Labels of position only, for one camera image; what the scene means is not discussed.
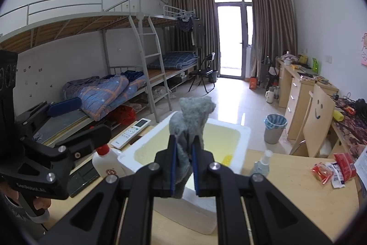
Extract white remote control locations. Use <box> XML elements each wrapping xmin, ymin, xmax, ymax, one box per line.
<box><xmin>110</xmin><ymin>118</ymin><xmax>151</xmax><ymax>149</ymax></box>

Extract red orange snack packet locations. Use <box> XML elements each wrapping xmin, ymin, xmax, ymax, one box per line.
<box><xmin>311</xmin><ymin>162</ymin><xmax>334</xmax><ymax>185</ymax></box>

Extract blue plaid bedding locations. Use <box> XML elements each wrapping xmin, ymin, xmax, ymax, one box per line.
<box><xmin>147</xmin><ymin>51</ymin><xmax>200</xmax><ymax>70</ymax></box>

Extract black folding chair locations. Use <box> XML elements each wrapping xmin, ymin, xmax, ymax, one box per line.
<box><xmin>188</xmin><ymin>52</ymin><xmax>216</xmax><ymax>95</ymax></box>

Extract grey fluffy cloth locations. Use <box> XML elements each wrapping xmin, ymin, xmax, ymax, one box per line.
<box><xmin>168</xmin><ymin>96</ymin><xmax>216</xmax><ymax>200</ymax></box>

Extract wooden chair with smiley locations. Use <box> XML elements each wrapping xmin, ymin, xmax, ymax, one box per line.
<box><xmin>289</xmin><ymin>84</ymin><xmax>336</xmax><ymax>158</ymax></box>

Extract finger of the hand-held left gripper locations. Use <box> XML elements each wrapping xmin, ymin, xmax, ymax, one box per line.
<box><xmin>16</xmin><ymin>97</ymin><xmax>82</xmax><ymax>140</ymax></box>
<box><xmin>43</xmin><ymin>124</ymin><xmax>112</xmax><ymax>183</ymax></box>

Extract glass balcony door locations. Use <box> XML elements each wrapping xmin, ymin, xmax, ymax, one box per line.
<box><xmin>214</xmin><ymin>0</ymin><xmax>253</xmax><ymax>80</ymax></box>

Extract grey trash bin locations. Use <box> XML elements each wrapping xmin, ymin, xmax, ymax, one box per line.
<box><xmin>264</xmin><ymin>113</ymin><xmax>288</xmax><ymax>144</ymax></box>

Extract clear blue spray bottle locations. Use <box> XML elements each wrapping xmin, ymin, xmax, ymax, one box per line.
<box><xmin>249</xmin><ymin>150</ymin><xmax>273</xmax><ymax>177</ymax></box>

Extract white foam box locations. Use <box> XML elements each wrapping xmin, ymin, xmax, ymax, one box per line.
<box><xmin>117</xmin><ymin>111</ymin><xmax>251</xmax><ymax>235</ymax></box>

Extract black notebook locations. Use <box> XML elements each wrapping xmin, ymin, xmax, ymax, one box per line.
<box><xmin>67</xmin><ymin>160</ymin><xmax>101</xmax><ymax>198</ymax></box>

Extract pink cartoon wall poster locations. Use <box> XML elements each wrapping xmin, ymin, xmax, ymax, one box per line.
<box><xmin>361</xmin><ymin>31</ymin><xmax>367</xmax><ymax>66</ymax></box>

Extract wooden desk with drawers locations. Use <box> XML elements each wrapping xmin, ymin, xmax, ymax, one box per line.
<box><xmin>278</xmin><ymin>57</ymin><xmax>339</xmax><ymax>141</ymax></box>

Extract white snack packet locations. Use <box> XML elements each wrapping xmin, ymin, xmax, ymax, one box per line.
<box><xmin>330</xmin><ymin>163</ymin><xmax>348</xmax><ymax>189</ymax></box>

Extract white lotion pump bottle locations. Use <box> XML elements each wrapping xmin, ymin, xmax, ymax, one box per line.
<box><xmin>92</xmin><ymin>144</ymin><xmax>127</xmax><ymax>178</ymax></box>

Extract white paper sheet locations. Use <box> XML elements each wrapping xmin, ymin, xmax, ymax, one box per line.
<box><xmin>354</xmin><ymin>146</ymin><xmax>367</xmax><ymax>185</ymax></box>

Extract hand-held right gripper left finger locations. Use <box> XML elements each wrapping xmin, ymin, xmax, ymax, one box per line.
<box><xmin>37</xmin><ymin>134</ymin><xmax>178</xmax><ymax>245</ymax></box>

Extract grey metal bunk bed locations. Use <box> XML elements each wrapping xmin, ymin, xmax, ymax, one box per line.
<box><xmin>138</xmin><ymin>4</ymin><xmax>201</xmax><ymax>90</ymax></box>
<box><xmin>0</xmin><ymin>0</ymin><xmax>172</xmax><ymax>148</ymax></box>

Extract blue star quilt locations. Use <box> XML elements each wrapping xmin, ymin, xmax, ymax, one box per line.
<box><xmin>62</xmin><ymin>74</ymin><xmax>147</xmax><ymax>121</ymax></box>

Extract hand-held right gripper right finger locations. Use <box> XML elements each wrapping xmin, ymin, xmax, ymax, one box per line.
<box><xmin>192</xmin><ymin>136</ymin><xmax>334</xmax><ymax>245</ymax></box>

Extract red plastic bag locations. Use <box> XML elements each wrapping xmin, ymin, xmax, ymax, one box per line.
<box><xmin>110</xmin><ymin>106</ymin><xmax>136</xmax><ymax>125</ymax></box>

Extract person's left hand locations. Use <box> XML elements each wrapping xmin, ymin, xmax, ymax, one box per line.
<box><xmin>32</xmin><ymin>197</ymin><xmax>53</xmax><ymax>212</ymax></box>

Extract dark hanging garment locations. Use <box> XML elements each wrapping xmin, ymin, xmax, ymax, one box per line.
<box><xmin>178</xmin><ymin>17</ymin><xmax>193</xmax><ymax>33</ymax></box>

